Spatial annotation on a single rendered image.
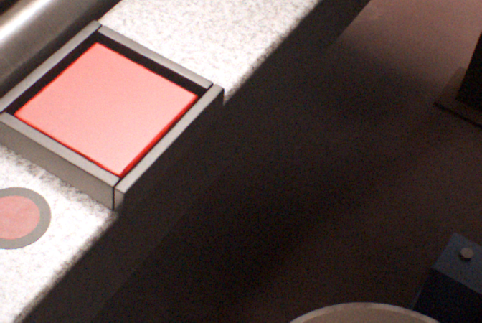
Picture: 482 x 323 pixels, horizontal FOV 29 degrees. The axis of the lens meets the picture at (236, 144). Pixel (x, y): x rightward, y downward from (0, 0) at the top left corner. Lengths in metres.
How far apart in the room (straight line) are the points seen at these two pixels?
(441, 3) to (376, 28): 0.17
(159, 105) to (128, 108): 0.01
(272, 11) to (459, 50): 1.43
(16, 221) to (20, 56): 0.10
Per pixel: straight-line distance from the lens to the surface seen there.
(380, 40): 1.88
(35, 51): 0.48
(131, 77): 0.43
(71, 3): 0.49
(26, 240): 0.39
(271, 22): 0.49
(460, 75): 1.85
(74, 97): 0.43
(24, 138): 0.41
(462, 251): 1.56
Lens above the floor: 1.24
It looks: 49 degrees down
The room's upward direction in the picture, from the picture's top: 7 degrees clockwise
